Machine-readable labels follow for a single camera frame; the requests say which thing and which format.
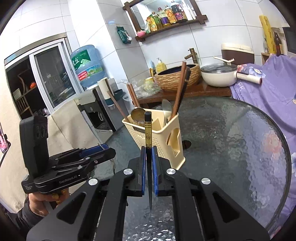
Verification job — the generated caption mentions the golden metal spoon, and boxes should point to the golden metal spoon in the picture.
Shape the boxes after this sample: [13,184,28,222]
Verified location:
[131,107,146,122]

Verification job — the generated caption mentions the blue water jug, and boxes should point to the blue water jug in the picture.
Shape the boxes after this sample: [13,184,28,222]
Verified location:
[70,45,105,88]

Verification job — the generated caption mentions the yellow green oil bottle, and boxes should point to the yellow green oil bottle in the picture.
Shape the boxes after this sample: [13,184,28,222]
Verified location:
[145,13,160,33]

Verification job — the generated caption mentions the brown wooden chopstick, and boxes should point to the brown wooden chopstick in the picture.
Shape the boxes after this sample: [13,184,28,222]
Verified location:
[126,84,137,109]
[129,83,141,109]
[106,90,129,121]
[171,61,187,116]

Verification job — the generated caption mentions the white pot with glass lid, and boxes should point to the white pot with glass lid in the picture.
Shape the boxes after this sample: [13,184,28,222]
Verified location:
[200,63,263,88]

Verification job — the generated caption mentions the clear plastic bag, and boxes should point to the clear plastic bag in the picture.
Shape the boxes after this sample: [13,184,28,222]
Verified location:
[121,79,162,98]

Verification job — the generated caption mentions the oil bottle orange label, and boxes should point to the oil bottle orange label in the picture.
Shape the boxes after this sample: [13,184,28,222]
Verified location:
[164,5,177,24]

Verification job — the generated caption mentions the yellow wrap roll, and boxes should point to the yellow wrap roll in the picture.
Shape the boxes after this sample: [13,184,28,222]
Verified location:
[259,15,277,55]

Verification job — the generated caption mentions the white water dispenser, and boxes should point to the white water dispenser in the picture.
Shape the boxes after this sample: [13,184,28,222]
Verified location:
[74,86,121,133]

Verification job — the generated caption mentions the dark soy sauce bottle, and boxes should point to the dark soy sauce bottle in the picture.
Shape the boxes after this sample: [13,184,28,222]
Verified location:
[171,1,187,22]

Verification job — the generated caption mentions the oil bottle purple label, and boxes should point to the oil bottle purple label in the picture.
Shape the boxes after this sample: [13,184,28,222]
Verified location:
[157,8,170,27]

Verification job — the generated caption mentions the bamboo style brass faucet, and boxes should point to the bamboo style brass faucet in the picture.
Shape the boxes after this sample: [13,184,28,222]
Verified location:
[184,48,199,64]

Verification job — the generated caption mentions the green packet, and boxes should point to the green packet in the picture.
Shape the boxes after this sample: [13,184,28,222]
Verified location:
[116,26,133,44]

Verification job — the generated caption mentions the beige cloth cover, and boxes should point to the beige cloth cover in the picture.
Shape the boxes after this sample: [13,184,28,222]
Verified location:
[47,100,114,151]

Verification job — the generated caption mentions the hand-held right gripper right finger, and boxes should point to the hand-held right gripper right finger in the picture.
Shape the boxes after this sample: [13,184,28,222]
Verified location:
[151,146,270,241]

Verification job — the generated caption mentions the white paper towel roll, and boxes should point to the white paper towel roll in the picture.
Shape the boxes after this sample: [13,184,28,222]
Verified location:
[97,77,112,95]

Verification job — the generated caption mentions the silver metal spoon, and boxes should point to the silver metal spoon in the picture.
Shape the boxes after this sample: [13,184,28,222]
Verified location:
[161,99,173,127]

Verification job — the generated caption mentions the person's left hand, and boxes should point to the person's left hand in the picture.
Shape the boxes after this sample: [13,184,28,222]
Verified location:
[28,191,70,216]

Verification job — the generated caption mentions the purple floral cloth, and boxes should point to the purple floral cloth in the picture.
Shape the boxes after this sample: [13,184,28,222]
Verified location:
[230,54,296,209]

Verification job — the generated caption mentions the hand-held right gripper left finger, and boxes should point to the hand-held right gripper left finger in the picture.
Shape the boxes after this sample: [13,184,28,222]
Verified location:
[26,146,147,241]

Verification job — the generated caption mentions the dark wooden wall shelf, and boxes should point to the dark wooden wall shelf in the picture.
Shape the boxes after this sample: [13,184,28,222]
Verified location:
[122,0,208,42]

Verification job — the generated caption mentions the yellow soap pump bottle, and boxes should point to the yellow soap pump bottle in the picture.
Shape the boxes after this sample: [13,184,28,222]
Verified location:
[156,58,167,73]

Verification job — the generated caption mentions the brown glass bottle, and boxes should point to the brown glass bottle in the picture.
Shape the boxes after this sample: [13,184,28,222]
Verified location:
[273,32,284,55]

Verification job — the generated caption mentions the smartphone on mount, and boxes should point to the smartphone on mount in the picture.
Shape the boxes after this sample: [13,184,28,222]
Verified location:
[0,123,11,154]

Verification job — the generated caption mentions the white microwave oven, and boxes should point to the white microwave oven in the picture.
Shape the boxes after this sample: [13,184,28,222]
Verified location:
[282,27,296,55]

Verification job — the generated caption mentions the person's left forearm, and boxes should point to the person's left forearm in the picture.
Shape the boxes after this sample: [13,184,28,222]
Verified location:
[5,199,47,241]

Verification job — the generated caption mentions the aluminium sliding window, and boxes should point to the aluminium sliding window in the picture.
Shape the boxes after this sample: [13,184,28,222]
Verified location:
[4,34,78,121]

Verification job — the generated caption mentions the white rice paddle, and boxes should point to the white rice paddle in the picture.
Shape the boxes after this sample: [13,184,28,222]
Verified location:
[213,56,235,65]

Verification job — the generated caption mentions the beige and brown rice cooker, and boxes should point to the beige and brown rice cooker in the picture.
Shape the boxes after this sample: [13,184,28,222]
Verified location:
[221,43,255,65]

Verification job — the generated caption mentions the woven pattern wash basin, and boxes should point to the woven pattern wash basin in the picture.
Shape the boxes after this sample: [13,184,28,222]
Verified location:
[154,63,201,91]

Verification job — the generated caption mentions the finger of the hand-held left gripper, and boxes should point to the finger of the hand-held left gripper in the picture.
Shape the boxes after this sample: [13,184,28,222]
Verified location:
[49,143,109,163]
[52,148,116,174]

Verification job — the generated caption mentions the beige perforated utensil holder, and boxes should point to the beige perforated utensil holder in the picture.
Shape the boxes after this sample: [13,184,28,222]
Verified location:
[122,113,186,171]

